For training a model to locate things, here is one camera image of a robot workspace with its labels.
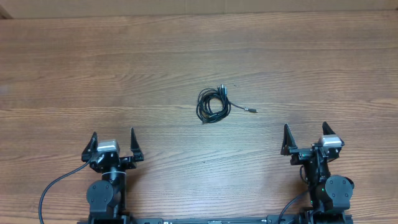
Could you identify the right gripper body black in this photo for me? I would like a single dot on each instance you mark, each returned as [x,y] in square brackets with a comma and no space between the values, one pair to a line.
[301,156]

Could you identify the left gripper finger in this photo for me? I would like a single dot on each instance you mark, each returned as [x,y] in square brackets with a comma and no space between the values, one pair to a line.
[90,148]
[135,148]

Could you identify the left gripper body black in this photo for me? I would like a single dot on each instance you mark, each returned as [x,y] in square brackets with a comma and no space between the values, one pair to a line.
[126,163]

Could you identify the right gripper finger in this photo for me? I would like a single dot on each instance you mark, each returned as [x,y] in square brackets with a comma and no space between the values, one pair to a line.
[327,130]
[289,146]

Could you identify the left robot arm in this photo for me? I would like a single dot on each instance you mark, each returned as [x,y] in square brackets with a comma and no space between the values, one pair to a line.
[107,197]

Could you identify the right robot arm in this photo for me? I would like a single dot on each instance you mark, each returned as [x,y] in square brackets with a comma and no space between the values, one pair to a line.
[330,195]

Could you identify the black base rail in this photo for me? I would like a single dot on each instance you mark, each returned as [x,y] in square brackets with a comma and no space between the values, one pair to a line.
[270,219]

